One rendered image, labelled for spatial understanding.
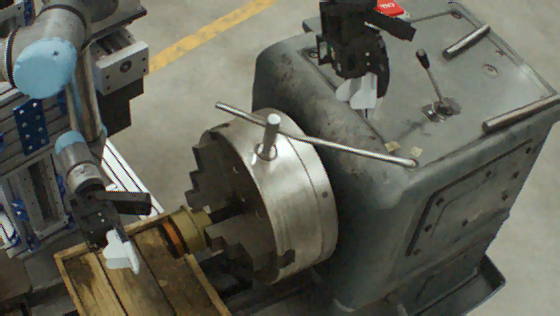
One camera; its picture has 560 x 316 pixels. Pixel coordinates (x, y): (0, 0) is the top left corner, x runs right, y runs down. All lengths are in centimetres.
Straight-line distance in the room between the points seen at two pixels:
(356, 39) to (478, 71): 49
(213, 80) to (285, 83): 185
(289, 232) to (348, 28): 37
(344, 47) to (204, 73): 224
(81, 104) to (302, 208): 52
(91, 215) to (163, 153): 160
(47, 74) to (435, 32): 85
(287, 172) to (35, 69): 48
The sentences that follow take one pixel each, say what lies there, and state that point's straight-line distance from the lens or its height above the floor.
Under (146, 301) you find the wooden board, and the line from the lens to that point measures 136.
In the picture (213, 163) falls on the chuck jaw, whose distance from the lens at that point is 120.
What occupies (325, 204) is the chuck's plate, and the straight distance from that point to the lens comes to 115.
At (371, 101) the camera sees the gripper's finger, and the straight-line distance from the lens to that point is 102.
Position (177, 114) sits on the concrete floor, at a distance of 295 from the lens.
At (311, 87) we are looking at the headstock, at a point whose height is 125.
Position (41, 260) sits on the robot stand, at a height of 21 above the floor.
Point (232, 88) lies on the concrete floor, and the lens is 307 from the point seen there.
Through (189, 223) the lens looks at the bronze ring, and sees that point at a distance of 118.
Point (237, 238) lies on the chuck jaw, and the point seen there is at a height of 111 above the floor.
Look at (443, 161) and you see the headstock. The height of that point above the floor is 125.
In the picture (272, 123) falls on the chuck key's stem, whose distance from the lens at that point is 106.
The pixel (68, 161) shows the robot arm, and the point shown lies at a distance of 131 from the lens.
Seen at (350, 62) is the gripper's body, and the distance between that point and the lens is 96.
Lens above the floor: 207
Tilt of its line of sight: 48 degrees down
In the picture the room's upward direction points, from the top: 8 degrees clockwise
